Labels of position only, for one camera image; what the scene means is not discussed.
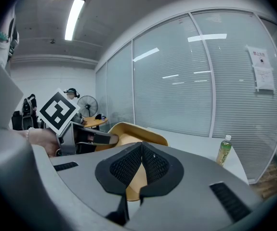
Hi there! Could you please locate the white paper notice with symbol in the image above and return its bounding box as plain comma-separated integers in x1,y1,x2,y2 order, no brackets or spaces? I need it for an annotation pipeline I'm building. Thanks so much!
246,45,271,68

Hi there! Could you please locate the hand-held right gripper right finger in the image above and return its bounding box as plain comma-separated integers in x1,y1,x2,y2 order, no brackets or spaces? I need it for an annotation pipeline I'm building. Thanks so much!
139,141,185,205

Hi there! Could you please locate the person's white shirt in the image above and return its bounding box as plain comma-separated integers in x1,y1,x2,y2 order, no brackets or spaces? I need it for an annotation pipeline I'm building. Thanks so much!
0,3,20,75

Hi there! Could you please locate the black office chair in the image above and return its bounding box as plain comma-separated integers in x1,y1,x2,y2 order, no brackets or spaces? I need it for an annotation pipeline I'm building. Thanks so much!
21,94,39,131

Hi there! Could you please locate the white paper notice with text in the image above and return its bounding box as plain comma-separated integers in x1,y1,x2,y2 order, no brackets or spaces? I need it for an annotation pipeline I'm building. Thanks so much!
252,65,276,92

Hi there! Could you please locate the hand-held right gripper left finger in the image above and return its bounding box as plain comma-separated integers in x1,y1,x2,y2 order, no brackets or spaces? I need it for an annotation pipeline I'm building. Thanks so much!
94,141,143,226

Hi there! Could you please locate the black standing fan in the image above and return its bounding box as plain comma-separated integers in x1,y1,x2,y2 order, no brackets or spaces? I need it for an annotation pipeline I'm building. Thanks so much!
77,95,99,118

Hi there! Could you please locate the teal bead necklace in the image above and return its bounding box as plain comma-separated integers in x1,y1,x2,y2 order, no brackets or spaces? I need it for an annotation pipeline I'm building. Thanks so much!
0,29,10,42

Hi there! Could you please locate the green tea bottle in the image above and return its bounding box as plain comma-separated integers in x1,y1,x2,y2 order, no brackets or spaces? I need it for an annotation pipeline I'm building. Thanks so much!
215,134,233,167

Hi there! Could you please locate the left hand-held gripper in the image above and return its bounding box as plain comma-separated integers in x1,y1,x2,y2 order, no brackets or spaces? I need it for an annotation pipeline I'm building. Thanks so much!
39,88,119,156

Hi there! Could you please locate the long ceiling light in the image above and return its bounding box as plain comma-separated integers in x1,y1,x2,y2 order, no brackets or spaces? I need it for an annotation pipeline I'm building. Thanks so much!
64,0,86,41

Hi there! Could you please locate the round wooden table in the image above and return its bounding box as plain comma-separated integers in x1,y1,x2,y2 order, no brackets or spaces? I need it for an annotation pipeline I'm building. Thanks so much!
82,116,109,130

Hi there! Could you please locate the person's left hand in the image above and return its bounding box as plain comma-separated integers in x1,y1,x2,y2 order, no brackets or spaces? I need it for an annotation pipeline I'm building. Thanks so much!
28,128,60,158

